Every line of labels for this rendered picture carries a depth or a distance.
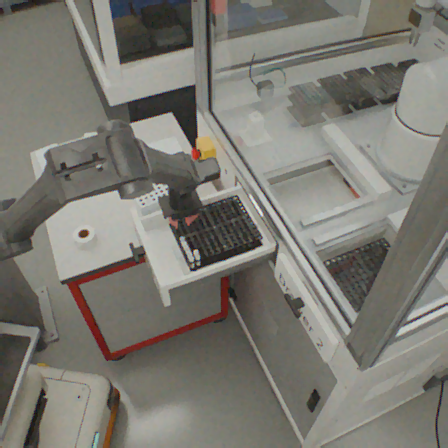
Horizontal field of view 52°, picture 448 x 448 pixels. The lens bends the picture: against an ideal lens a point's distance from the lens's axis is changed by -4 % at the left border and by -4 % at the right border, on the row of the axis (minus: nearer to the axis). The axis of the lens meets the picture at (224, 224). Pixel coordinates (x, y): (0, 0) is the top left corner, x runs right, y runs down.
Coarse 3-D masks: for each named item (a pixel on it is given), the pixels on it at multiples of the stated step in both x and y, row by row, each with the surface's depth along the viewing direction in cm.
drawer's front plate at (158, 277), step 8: (136, 216) 134; (136, 224) 132; (136, 232) 139; (144, 232) 130; (144, 240) 129; (152, 256) 125; (152, 264) 124; (152, 272) 128; (160, 272) 122; (160, 280) 121; (160, 288) 121; (160, 296) 130; (168, 296) 124; (168, 304) 128
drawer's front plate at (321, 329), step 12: (276, 264) 130; (288, 264) 124; (276, 276) 133; (288, 276) 124; (288, 288) 127; (300, 288) 119; (312, 300) 117; (300, 312) 123; (312, 312) 116; (312, 324) 118; (324, 324) 113; (312, 336) 121; (324, 336) 113; (324, 348) 115; (324, 360) 118
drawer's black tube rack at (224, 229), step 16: (208, 208) 140; (224, 208) 140; (240, 208) 140; (192, 224) 136; (208, 224) 136; (224, 224) 136; (240, 224) 136; (176, 240) 137; (192, 240) 132; (208, 240) 133; (224, 240) 136; (240, 240) 136; (256, 240) 132; (208, 256) 129; (224, 256) 132
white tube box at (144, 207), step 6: (156, 186) 159; (156, 192) 158; (162, 192) 158; (138, 198) 156; (144, 198) 156; (150, 198) 156; (156, 198) 156; (138, 204) 155; (144, 204) 155; (150, 204) 154; (156, 204) 156; (144, 210) 155; (150, 210) 156
